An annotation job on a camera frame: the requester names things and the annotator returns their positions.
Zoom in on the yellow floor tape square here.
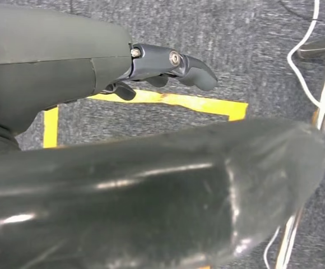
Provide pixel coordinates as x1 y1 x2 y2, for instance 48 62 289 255
42 89 249 149

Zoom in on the white floor cable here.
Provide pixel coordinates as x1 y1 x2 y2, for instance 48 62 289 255
263 0 325 269

